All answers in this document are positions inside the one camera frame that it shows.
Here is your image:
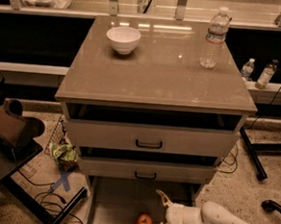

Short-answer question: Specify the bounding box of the grey drawer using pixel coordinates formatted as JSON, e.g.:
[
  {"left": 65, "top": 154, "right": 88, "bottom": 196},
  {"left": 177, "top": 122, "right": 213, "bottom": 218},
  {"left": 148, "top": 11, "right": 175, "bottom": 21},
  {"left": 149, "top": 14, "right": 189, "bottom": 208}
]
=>
[
  {"left": 79, "top": 147, "right": 217, "bottom": 184},
  {"left": 88, "top": 178, "right": 195, "bottom": 224},
  {"left": 61, "top": 103, "right": 243, "bottom": 157}
]

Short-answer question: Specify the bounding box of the grey drawer cabinet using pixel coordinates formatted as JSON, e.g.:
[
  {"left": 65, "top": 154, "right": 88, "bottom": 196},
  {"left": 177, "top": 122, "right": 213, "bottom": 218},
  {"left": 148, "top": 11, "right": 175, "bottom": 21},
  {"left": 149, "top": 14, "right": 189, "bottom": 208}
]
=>
[{"left": 56, "top": 15, "right": 256, "bottom": 224}]

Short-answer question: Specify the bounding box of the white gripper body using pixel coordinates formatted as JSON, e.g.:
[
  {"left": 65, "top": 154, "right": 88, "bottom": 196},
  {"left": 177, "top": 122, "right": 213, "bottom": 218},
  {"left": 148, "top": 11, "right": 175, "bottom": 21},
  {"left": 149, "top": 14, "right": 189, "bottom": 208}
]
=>
[{"left": 165, "top": 203, "right": 185, "bottom": 224}]

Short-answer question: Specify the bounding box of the bottom grey drawer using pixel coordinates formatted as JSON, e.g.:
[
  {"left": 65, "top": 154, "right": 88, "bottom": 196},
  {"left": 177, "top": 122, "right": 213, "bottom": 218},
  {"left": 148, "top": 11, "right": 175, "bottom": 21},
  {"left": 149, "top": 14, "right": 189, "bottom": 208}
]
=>
[{"left": 88, "top": 178, "right": 195, "bottom": 224}]

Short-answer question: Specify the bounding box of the blue tape cross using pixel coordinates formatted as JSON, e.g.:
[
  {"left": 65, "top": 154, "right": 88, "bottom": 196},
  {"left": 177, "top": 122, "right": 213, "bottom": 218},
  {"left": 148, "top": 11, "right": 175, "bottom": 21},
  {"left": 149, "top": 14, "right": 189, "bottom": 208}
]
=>
[{"left": 50, "top": 170, "right": 71, "bottom": 191}]

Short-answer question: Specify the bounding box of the black floor stand right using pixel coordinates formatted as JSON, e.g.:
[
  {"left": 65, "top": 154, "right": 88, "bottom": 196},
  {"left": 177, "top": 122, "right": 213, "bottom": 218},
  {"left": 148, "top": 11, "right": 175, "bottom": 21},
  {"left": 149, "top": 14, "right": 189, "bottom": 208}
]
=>
[{"left": 240, "top": 128, "right": 281, "bottom": 182}]

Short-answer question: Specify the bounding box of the black floor cable right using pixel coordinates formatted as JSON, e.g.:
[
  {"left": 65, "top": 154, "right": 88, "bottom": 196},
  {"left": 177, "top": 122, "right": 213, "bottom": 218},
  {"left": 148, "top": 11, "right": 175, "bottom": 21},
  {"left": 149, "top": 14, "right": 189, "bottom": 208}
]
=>
[{"left": 217, "top": 141, "right": 241, "bottom": 176}]

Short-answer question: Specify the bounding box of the middle grey drawer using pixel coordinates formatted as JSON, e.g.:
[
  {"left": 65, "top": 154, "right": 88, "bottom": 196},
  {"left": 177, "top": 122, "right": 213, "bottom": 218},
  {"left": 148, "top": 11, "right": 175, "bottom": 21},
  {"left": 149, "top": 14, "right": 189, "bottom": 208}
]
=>
[{"left": 79, "top": 147, "right": 217, "bottom": 184}]

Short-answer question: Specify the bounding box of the top grey drawer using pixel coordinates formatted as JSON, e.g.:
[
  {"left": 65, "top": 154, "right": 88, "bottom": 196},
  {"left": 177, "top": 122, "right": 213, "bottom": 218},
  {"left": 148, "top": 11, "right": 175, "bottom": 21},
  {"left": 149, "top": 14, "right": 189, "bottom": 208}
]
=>
[{"left": 61, "top": 103, "right": 243, "bottom": 157}]

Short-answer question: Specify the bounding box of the wire mesh basket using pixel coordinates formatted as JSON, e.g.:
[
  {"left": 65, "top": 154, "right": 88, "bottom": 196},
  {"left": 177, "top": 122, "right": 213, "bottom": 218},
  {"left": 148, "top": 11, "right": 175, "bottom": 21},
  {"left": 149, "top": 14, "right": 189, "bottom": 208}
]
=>
[{"left": 44, "top": 115, "right": 66, "bottom": 155}]

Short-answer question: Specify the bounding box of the black caster leg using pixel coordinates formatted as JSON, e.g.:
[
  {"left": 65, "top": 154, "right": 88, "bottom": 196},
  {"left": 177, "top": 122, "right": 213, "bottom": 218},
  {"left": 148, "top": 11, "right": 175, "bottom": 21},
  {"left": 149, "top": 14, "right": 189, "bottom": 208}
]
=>
[{"left": 262, "top": 200, "right": 281, "bottom": 214}]

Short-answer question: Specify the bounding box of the small water bottle blue label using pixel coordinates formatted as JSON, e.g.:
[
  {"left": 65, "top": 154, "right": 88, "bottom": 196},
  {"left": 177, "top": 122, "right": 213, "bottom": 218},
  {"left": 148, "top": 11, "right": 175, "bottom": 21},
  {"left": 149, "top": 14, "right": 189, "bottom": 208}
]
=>
[{"left": 240, "top": 58, "right": 255, "bottom": 81}]

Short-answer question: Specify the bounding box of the black floor cables left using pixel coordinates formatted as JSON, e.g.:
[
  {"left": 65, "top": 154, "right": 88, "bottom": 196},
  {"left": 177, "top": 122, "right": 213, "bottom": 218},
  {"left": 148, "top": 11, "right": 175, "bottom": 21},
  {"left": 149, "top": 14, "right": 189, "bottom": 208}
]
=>
[{"left": 13, "top": 168, "right": 88, "bottom": 224}]

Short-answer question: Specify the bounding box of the black side table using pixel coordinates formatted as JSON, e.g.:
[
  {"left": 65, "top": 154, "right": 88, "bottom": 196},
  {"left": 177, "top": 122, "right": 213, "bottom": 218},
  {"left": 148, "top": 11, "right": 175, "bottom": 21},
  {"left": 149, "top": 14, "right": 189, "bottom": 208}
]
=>
[{"left": 0, "top": 141, "right": 87, "bottom": 224}]

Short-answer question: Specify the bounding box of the small bottle yellow liquid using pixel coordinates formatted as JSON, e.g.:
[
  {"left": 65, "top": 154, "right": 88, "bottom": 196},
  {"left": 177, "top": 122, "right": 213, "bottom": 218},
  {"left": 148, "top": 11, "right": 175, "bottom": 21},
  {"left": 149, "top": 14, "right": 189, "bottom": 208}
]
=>
[{"left": 255, "top": 60, "right": 279, "bottom": 89}]

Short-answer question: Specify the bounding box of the green snack bag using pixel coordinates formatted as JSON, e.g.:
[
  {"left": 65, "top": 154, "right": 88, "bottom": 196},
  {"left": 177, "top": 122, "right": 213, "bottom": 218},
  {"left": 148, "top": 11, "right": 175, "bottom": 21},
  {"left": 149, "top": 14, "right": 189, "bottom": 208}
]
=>
[{"left": 48, "top": 142, "right": 78, "bottom": 171}]

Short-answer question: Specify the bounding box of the white ceramic bowl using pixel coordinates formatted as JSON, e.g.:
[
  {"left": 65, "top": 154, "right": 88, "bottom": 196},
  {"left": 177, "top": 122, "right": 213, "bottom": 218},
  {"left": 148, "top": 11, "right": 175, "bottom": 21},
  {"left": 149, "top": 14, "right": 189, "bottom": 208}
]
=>
[{"left": 106, "top": 26, "right": 141, "bottom": 55}]

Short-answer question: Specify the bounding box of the red apple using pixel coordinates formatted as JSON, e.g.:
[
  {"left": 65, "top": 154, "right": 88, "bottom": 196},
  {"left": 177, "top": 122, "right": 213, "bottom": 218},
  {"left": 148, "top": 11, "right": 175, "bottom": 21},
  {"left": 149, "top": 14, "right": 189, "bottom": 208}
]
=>
[{"left": 136, "top": 213, "right": 153, "bottom": 224}]

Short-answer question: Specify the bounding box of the brown curved object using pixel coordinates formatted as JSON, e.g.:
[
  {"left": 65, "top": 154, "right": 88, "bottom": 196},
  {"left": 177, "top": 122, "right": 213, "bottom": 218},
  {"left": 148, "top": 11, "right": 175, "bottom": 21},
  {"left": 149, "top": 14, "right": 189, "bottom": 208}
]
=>
[{"left": 0, "top": 99, "right": 45, "bottom": 160}]

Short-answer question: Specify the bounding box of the large clear water bottle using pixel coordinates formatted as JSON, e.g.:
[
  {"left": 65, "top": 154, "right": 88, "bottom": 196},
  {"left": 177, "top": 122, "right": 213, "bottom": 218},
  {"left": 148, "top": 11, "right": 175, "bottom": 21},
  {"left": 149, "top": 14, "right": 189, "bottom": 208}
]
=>
[{"left": 199, "top": 7, "right": 231, "bottom": 69}]

